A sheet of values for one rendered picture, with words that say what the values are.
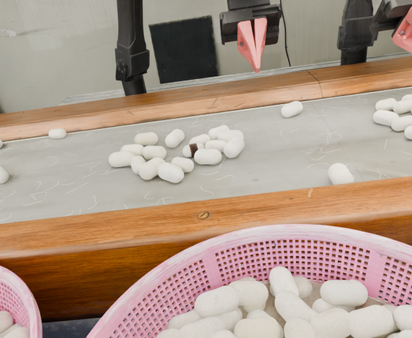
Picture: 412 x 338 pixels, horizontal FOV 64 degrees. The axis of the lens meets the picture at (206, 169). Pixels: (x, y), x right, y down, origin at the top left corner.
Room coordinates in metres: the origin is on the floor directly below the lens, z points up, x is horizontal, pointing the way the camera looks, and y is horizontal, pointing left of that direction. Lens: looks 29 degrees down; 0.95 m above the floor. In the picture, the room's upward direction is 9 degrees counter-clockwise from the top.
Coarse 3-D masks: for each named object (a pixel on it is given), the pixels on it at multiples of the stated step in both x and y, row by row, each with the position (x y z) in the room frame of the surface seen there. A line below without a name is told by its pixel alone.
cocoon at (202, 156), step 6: (198, 150) 0.39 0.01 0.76; (204, 150) 0.38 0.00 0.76; (210, 150) 0.38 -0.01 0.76; (216, 150) 0.38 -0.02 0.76; (198, 156) 0.38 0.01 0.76; (204, 156) 0.38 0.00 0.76; (210, 156) 0.37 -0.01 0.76; (216, 156) 0.37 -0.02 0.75; (198, 162) 0.38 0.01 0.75; (204, 162) 0.38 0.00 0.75; (210, 162) 0.37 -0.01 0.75; (216, 162) 0.37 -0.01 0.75
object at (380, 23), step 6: (384, 0) 0.48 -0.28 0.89; (390, 0) 0.48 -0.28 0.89; (384, 6) 0.48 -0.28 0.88; (378, 12) 0.50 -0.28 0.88; (378, 18) 0.51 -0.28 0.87; (384, 18) 0.51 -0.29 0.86; (390, 18) 0.51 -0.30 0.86; (396, 18) 0.51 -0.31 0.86; (372, 24) 0.51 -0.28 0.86; (378, 24) 0.51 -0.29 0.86; (384, 24) 0.51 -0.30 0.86; (390, 24) 0.51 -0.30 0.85; (396, 24) 0.51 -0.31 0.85; (372, 30) 0.51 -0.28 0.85; (378, 30) 0.51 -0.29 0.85; (384, 30) 0.51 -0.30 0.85
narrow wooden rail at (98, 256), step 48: (288, 192) 0.26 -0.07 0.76; (336, 192) 0.24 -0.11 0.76; (384, 192) 0.23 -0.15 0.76; (0, 240) 0.26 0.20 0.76; (48, 240) 0.24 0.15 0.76; (96, 240) 0.23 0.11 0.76; (144, 240) 0.22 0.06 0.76; (192, 240) 0.22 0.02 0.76; (48, 288) 0.23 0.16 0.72; (96, 288) 0.22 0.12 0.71
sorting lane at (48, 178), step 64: (128, 128) 0.57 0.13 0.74; (192, 128) 0.52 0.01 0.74; (256, 128) 0.47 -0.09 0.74; (320, 128) 0.44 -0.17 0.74; (384, 128) 0.40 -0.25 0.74; (0, 192) 0.40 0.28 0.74; (64, 192) 0.37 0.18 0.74; (128, 192) 0.34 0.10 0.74; (192, 192) 0.32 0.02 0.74; (256, 192) 0.30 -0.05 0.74
